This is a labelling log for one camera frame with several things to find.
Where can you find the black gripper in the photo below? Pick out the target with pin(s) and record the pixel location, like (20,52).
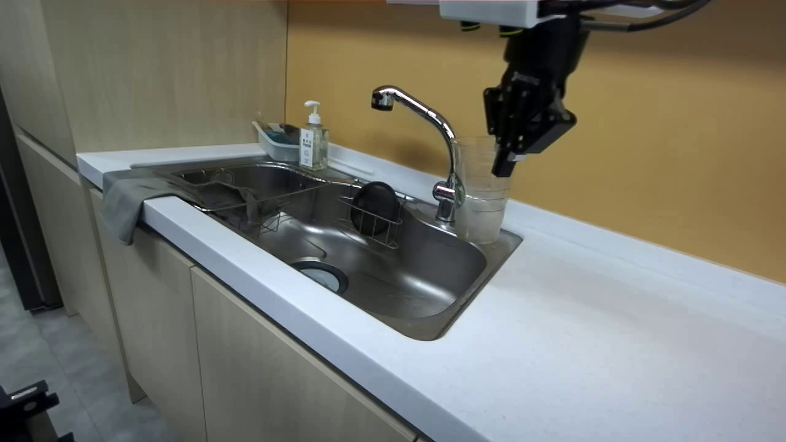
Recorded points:
(543,52)

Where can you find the clear plastic cup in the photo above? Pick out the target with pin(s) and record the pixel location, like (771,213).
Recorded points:
(482,205)

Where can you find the chrome sink faucet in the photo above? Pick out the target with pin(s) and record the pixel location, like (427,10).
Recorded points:
(444,132)

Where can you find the stainless steel sink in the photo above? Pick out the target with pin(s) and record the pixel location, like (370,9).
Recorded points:
(427,279)

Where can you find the round sink drain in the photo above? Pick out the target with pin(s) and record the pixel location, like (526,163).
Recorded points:
(320,276)

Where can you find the black round scrubber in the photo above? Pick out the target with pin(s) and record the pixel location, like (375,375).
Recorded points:
(375,205)

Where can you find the clear soap pump bottle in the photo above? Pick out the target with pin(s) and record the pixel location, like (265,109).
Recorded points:
(313,143)

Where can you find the white soap dish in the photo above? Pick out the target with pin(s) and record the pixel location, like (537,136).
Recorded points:
(275,138)

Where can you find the wide beige cabinet door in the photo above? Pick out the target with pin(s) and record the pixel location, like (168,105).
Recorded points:
(261,376)

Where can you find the grey dish cloth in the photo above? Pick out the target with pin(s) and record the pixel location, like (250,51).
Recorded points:
(123,205)

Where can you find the narrow beige cabinet door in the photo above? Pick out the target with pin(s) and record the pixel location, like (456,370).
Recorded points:
(157,319)

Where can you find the dark tall appliance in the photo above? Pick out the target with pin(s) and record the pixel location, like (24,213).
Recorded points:
(20,237)

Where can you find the black equipment stand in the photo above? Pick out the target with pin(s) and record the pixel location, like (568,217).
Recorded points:
(26,409)

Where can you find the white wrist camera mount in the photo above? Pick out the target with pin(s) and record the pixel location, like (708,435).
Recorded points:
(492,10)

